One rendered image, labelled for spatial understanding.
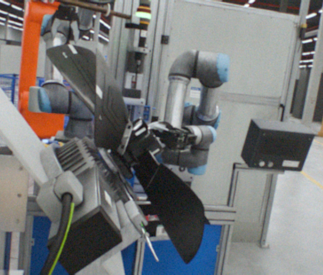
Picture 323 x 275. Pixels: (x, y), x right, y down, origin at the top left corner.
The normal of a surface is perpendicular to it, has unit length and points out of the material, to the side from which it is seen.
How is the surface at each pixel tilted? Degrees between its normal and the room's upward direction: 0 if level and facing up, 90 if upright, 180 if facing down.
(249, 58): 90
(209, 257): 90
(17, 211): 90
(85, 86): 54
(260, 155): 105
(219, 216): 90
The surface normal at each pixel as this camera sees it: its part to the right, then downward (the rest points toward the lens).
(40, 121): 0.44, 0.20
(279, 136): 0.15, 0.43
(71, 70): 0.68, -0.41
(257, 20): 0.18, 0.20
